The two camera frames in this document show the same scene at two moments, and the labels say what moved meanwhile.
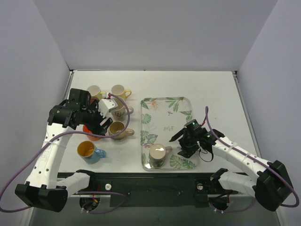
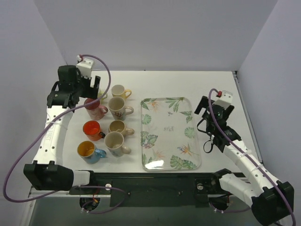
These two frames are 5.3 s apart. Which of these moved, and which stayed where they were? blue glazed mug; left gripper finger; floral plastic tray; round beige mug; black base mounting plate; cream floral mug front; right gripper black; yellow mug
Moved: left gripper finger; right gripper black; cream floral mug front
Stayed: blue glazed mug; black base mounting plate; floral plastic tray; round beige mug; yellow mug
